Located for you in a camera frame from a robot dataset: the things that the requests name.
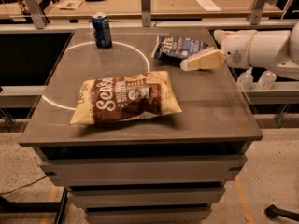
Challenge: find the clear bottle right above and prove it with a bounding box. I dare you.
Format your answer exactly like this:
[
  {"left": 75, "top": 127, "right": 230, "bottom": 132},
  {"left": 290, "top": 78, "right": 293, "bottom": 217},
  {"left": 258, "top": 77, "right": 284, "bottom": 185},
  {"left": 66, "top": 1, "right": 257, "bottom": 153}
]
[{"left": 258, "top": 70, "right": 277, "bottom": 90}]

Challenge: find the clear bottle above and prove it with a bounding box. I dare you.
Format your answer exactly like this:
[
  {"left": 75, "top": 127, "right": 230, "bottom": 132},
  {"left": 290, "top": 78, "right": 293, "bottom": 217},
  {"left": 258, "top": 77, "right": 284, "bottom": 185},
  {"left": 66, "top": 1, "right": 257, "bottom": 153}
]
[
  {"left": 236, "top": 68, "right": 253, "bottom": 91},
  {"left": 258, "top": 70, "right": 277, "bottom": 90}
]

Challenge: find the grey metal bracket left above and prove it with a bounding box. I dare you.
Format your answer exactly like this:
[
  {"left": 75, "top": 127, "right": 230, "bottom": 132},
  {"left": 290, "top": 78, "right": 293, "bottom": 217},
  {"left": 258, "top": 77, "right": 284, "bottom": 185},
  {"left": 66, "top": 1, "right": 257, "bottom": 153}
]
[{"left": 24, "top": 0, "right": 47, "bottom": 29}]

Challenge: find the white envelope paper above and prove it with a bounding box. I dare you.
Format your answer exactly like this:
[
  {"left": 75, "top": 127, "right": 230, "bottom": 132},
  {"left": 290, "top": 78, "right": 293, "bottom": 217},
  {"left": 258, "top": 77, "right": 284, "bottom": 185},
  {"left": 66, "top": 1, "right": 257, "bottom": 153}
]
[{"left": 196, "top": 0, "right": 221, "bottom": 12}]

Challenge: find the small paper packet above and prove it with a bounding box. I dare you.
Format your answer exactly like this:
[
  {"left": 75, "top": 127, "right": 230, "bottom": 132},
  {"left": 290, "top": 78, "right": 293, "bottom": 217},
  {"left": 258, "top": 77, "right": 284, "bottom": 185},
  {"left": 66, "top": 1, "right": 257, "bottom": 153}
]
[{"left": 56, "top": 0, "right": 82, "bottom": 10}]

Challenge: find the brown chip bag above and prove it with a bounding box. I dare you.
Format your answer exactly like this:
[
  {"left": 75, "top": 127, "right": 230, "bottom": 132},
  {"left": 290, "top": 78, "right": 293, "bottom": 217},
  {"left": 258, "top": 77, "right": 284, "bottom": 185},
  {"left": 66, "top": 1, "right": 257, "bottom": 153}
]
[{"left": 70, "top": 71, "right": 181, "bottom": 125}]

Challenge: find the grey drawer cabinet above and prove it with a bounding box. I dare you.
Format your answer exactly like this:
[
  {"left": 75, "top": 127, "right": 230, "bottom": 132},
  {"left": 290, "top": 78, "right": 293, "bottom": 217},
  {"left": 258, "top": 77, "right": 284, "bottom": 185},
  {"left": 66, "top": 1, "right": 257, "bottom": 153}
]
[{"left": 21, "top": 27, "right": 262, "bottom": 224}]

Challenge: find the blue chip bag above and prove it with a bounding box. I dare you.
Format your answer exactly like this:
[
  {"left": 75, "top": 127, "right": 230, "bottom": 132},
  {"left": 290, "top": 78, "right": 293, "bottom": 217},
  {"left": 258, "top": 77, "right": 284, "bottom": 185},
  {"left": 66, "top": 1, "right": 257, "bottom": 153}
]
[{"left": 151, "top": 36, "right": 211, "bottom": 60}]

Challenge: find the black chair base leg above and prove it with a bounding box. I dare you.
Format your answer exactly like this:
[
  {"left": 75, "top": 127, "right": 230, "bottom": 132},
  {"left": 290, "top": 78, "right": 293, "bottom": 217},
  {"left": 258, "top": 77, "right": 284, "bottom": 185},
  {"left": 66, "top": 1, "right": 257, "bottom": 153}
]
[{"left": 264, "top": 204, "right": 299, "bottom": 221}]

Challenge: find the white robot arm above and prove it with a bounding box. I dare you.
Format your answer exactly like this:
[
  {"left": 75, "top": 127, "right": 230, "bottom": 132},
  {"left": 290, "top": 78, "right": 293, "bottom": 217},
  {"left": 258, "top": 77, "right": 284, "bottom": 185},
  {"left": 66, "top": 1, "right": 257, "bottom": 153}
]
[{"left": 180, "top": 24, "right": 299, "bottom": 80}]

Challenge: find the clear bottle left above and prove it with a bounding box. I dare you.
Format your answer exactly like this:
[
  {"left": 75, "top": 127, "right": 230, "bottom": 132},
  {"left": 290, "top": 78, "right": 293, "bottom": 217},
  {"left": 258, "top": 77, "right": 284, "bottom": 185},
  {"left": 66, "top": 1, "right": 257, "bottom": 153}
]
[{"left": 236, "top": 68, "right": 253, "bottom": 91}]

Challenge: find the grey metal bracket middle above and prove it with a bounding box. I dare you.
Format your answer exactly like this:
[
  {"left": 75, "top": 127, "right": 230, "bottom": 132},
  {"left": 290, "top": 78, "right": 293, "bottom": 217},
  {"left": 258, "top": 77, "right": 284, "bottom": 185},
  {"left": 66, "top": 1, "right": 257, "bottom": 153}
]
[{"left": 141, "top": 0, "right": 151, "bottom": 27}]

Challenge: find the blue pepsi can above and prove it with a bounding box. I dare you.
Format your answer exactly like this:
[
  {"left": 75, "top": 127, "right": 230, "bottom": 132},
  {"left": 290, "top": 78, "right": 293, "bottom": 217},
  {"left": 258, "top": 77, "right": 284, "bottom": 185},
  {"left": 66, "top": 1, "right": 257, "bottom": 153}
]
[{"left": 92, "top": 13, "right": 112, "bottom": 49}]

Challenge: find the wooden desk background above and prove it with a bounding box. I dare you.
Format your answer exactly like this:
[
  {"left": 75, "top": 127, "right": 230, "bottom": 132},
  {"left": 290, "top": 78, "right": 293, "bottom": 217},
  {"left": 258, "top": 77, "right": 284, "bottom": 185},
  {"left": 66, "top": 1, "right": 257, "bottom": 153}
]
[{"left": 46, "top": 0, "right": 284, "bottom": 21}]

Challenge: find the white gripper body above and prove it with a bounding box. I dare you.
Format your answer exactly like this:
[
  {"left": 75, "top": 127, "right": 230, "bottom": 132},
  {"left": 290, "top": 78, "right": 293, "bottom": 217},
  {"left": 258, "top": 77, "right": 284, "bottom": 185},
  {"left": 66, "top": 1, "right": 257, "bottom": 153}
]
[{"left": 222, "top": 30, "right": 257, "bottom": 69}]

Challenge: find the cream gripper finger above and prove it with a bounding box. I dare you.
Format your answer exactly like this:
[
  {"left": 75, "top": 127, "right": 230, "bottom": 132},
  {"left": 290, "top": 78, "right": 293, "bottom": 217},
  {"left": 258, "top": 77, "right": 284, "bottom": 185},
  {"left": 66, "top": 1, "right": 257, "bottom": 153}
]
[
  {"left": 213, "top": 29, "right": 235, "bottom": 44},
  {"left": 180, "top": 49, "right": 225, "bottom": 71}
]

